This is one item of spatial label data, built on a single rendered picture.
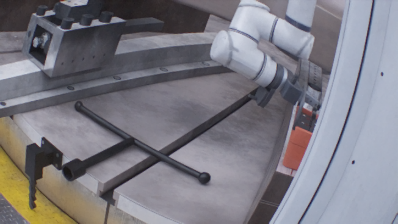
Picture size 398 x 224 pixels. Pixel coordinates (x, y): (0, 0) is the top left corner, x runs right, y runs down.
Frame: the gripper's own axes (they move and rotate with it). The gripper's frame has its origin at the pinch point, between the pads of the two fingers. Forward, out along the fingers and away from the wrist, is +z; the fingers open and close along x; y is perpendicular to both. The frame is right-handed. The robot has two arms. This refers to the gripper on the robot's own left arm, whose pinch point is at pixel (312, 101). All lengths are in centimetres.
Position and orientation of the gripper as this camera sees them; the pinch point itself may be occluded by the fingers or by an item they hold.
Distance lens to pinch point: 172.5
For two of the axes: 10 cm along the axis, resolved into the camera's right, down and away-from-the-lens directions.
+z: 8.6, 4.0, 3.1
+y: 5.0, -7.9, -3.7
